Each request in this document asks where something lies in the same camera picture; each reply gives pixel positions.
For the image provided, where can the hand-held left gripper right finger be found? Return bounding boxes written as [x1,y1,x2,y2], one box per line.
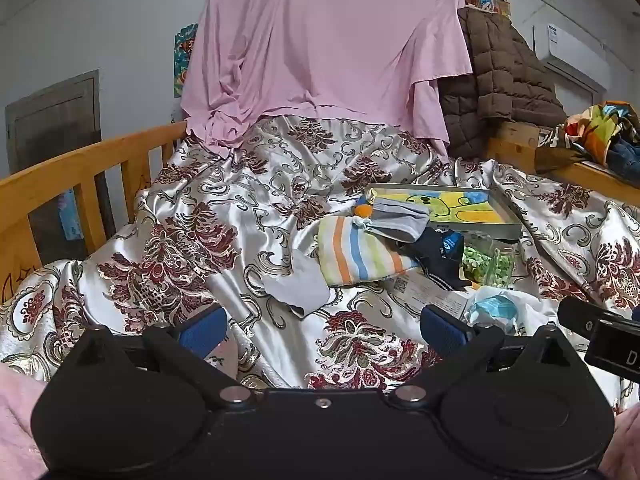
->
[392,305,571,408]

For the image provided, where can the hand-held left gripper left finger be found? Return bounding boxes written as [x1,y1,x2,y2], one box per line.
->
[75,305,253,408]

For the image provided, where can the dark navy sock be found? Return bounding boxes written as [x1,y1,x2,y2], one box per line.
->
[397,227,473,292]

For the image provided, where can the bag of green candies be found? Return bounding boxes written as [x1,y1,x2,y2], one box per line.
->
[461,242,518,288]

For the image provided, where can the grey cloth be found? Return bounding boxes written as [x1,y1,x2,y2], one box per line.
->
[261,249,332,318]

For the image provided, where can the striped towel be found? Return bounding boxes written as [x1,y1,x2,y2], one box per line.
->
[318,215,421,287]

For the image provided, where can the grey sock orange toe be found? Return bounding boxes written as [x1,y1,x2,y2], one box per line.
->
[371,197,432,243]

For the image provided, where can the pink patterned sock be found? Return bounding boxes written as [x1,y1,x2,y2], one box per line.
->
[202,335,240,381]

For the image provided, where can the white paper sheet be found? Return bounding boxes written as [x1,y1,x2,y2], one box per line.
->
[395,271,473,320]

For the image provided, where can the blue face mask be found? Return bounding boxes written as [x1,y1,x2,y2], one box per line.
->
[462,287,523,336]

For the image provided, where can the floral satin bedspread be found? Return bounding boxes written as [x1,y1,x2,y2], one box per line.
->
[0,115,640,411]

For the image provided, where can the blue tissue packet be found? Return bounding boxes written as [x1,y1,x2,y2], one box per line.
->
[59,189,85,241]

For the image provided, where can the blue jeans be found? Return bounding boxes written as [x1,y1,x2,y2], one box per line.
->
[606,141,640,177]

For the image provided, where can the olive printed cloth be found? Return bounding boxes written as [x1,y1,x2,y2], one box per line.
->
[534,125,588,175]

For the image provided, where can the colourful clothes pile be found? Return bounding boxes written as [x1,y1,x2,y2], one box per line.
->
[564,101,640,167]

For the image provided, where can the brown quilted jacket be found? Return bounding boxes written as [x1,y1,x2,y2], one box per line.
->
[437,5,568,158]

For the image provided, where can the grey wooden door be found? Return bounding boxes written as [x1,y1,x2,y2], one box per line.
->
[5,70,116,261]

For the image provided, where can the white air conditioner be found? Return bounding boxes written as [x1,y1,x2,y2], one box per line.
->
[532,22,613,86]

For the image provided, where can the pink hanging sheet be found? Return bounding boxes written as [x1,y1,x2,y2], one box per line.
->
[180,0,473,163]

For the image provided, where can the wooden bed frame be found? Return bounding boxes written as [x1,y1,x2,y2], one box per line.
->
[486,121,640,221]

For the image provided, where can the wooden bed rail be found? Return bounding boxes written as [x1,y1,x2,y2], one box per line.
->
[0,120,188,286]

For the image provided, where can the blue patterned wall poster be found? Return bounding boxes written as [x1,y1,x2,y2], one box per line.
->
[172,22,200,98]

